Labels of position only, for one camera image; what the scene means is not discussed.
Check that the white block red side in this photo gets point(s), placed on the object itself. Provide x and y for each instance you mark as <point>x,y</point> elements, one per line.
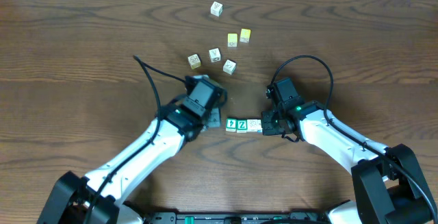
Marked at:
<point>252,125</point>

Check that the far white block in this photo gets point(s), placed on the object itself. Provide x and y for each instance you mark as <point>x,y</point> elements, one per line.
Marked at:
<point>216,8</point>

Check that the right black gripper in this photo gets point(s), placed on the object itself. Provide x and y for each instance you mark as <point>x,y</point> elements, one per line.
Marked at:
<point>267,127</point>

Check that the yellow block left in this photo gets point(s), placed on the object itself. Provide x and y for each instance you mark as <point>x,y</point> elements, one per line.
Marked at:
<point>232,40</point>

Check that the white block centre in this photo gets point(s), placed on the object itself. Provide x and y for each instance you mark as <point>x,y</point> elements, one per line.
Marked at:
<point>229,67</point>

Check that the green Z block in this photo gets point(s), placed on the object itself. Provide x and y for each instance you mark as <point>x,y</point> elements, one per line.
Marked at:
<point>241,126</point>

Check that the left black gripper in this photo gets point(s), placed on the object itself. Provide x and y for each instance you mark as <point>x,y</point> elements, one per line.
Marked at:
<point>213,117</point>

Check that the white block blue side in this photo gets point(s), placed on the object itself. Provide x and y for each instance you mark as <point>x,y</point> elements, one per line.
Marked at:
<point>259,127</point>

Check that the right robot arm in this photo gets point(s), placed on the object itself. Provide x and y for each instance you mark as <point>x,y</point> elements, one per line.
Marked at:
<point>388,182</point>

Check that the yellow block right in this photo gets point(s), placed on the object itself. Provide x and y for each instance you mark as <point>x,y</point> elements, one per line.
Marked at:
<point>245,35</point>

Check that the white block yellow side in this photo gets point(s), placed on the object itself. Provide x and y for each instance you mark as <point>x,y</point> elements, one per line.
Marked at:
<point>194,61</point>

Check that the green lightning block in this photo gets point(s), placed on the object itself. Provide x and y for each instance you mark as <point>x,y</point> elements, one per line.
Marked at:
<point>231,125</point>

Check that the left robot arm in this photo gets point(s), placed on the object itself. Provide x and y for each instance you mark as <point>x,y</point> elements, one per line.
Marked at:
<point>99,196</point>

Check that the white block black drawing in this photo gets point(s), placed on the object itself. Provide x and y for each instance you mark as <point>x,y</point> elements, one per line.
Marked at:
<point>214,55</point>

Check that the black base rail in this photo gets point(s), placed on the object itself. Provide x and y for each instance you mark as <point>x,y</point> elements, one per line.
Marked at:
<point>235,218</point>

